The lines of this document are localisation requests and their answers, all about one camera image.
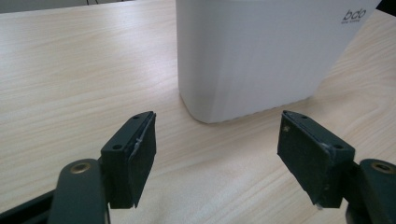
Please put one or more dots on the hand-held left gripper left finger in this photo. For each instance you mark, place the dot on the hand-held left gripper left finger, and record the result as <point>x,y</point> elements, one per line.
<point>130,161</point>

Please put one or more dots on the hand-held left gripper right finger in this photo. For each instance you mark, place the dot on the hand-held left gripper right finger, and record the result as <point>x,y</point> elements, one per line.
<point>314,158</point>

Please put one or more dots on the white plastic container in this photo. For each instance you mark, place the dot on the white plastic container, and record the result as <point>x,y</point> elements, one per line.
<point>258,59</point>

